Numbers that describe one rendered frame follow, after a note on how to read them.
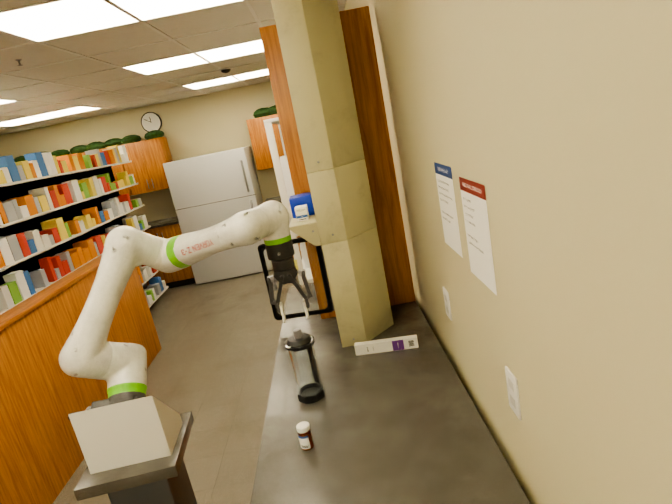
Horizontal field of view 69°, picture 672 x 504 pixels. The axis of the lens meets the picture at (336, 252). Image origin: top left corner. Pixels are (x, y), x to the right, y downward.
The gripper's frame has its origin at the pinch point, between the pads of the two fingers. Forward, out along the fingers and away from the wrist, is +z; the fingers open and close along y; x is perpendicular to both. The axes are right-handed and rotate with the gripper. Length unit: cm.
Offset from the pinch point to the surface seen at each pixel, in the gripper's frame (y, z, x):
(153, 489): 56, 44, 22
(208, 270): 187, 110, -518
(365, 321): -23.7, 24.2, -36.3
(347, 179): -28, -37, -40
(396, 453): -25, 33, 39
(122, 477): 61, 33, 28
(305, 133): -15, -58, -36
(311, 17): -26, -99, -38
